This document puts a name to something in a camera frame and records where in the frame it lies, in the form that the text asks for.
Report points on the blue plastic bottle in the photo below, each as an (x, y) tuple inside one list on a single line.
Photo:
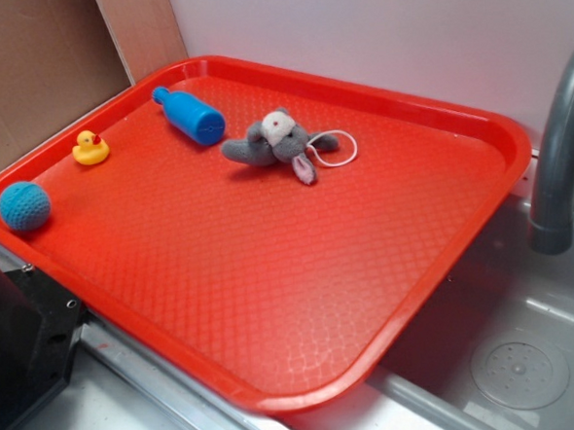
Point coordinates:
[(197, 119)]

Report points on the red plastic tray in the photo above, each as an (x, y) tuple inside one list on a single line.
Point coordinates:
[(277, 295)]

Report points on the grey plush mouse toy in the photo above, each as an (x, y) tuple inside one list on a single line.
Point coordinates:
[(279, 138)]

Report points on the yellow rubber duck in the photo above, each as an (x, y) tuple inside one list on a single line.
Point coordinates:
[(90, 148)]

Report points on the grey toy sink basin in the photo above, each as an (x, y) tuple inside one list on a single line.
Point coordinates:
[(493, 349)]

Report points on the blue crocheted ball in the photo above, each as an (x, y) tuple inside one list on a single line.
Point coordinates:
[(25, 206)]

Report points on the grey sink faucet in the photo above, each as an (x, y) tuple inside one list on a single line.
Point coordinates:
[(551, 216)]

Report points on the brown cardboard panel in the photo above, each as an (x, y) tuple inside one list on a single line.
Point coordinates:
[(60, 59)]

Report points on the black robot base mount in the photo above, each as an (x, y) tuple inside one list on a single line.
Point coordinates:
[(40, 324)]

